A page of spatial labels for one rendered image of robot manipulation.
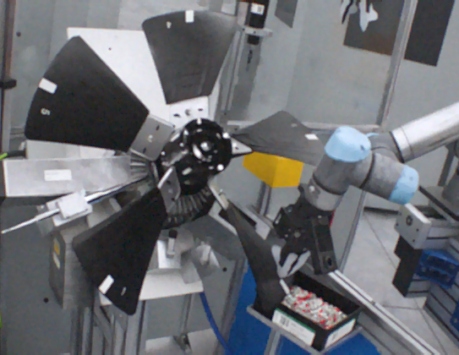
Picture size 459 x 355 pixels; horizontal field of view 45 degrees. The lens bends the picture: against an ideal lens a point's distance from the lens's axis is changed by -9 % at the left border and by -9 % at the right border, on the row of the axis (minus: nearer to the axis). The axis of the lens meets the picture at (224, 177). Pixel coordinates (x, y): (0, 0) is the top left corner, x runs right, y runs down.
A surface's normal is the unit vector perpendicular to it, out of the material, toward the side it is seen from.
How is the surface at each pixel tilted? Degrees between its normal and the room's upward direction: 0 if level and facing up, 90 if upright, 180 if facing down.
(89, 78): 79
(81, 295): 90
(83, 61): 74
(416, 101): 90
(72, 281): 90
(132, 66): 50
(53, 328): 90
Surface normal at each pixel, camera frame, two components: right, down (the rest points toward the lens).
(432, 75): 0.06, 0.38
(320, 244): 0.51, -0.28
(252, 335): -0.85, 0.04
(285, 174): 0.50, 0.40
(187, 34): -0.10, -0.28
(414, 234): -0.95, -0.06
